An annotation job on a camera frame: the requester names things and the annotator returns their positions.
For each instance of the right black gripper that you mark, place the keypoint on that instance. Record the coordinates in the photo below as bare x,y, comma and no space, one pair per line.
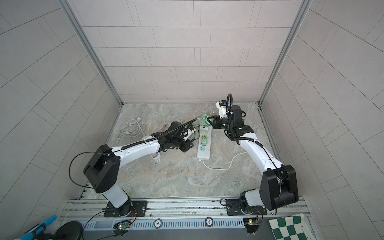
216,124

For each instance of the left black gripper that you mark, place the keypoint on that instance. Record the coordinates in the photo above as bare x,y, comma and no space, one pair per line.
187,145

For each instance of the pink charger with cable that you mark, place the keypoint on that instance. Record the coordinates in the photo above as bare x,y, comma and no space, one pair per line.
164,128

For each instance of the long multicolour power strip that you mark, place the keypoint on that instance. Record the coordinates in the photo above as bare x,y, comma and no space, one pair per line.
204,147

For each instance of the green charger with cable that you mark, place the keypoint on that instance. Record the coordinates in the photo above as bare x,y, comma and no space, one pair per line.
204,140

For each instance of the small blue-socket power strip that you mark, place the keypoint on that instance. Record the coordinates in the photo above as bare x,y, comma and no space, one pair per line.
156,157

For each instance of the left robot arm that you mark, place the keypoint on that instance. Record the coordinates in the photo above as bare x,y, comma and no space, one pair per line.
103,169

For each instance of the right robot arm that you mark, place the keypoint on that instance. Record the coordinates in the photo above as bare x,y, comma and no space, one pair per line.
279,182

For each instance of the green white checkerboard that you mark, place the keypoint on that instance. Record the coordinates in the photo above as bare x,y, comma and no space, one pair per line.
291,228

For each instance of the black round stool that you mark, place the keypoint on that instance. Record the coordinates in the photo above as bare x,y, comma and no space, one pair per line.
69,231

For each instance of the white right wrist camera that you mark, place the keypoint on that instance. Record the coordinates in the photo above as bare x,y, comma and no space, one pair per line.
222,107

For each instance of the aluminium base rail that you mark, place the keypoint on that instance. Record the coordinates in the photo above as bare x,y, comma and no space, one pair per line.
174,214

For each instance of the blue handled tool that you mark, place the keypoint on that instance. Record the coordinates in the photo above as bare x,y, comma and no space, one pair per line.
35,231

